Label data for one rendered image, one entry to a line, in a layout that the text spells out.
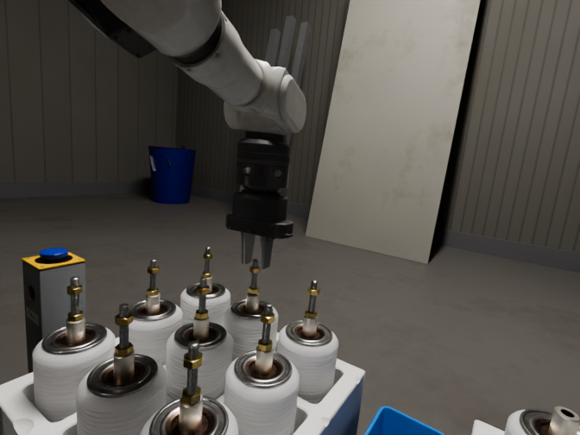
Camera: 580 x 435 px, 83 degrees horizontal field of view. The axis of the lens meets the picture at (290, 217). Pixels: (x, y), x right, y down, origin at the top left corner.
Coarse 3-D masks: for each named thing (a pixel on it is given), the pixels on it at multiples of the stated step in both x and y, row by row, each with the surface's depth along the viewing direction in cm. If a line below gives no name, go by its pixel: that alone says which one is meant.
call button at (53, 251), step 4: (52, 248) 58; (56, 248) 58; (60, 248) 58; (40, 252) 56; (44, 252) 55; (48, 252) 55; (52, 252) 56; (56, 252) 56; (60, 252) 56; (64, 252) 57; (40, 256) 55; (44, 256) 55; (48, 256) 55; (52, 256) 55; (56, 256) 55; (60, 256) 56; (64, 256) 57; (44, 260) 55; (48, 260) 55; (52, 260) 56; (56, 260) 56; (60, 260) 56
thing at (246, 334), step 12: (228, 312) 57; (276, 312) 59; (228, 324) 56; (240, 324) 54; (252, 324) 54; (276, 324) 58; (240, 336) 55; (252, 336) 55; (240, 348) 55; (252, 348) 55
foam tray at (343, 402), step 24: (24, 384) 46; (336, 384) 52; (360, 384) 54; (0, 408) 42; (24, 408) 42; (312, 408) 46; (336, 408) 47; (0, 432) 43; (24, 432) 39; (48, 432) 39; (72, 432) 40; (312, 432) 42; (336, 432) 48
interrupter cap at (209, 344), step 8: (184, 328) 50; (192, 328) 50; (216, 328) 51; (176, 336) 48; (184, 336) 48; (192, 336) 49; (208, 336) 49; (216, 336) 49; (224, 336) 49; (184, 344) 46; (200, 344) 46; (208, 344) 46; (216, 344) 46
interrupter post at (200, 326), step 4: (208, 316) 49; (196, 320) 47; (200, 320) 47; (204, 320) 48; (208, 320) 48; (196, 324) 47; (200, 324) 47; (204, 324) 48; (208, 324) 48; (196, 328) 48; (200, 328) 47; (204, 328) 48; (208, 328) 49; (196, 332) 48; (200, 332) 48; (204, 332) 48; (208, 332) 49; (196, 336) 48; (200, 336) 48; (204, 336) 48
